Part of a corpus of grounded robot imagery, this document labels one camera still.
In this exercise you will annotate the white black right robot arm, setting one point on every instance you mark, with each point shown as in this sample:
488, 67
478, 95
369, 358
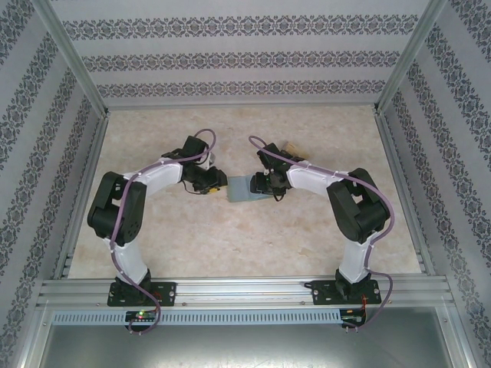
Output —
307, 178

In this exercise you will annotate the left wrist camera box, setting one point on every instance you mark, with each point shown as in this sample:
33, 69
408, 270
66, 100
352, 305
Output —
210, 161

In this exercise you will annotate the grey metal sheet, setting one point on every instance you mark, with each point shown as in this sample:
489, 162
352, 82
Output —
245, 349

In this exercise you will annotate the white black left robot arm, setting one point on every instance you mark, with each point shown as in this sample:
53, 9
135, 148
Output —
161, 176

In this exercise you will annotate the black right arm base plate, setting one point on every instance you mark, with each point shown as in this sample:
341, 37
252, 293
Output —
322, 293

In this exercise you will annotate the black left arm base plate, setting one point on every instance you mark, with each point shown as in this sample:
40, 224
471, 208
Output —
169, 293

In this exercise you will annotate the aluminium mounting rail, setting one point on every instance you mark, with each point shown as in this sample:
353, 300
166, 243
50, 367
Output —
238, 291

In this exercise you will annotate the aluminium frame upright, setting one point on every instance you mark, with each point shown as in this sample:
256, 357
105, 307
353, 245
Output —
69, 53
412, 53

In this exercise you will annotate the small circuit board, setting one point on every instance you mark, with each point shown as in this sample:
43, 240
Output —
351, 317
142, 316

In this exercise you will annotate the aluminium side rail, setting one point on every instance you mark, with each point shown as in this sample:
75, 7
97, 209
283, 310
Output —
393, 161
94, 161

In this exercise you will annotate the grey blue card holder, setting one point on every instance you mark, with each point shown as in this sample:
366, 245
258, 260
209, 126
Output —
239, 188

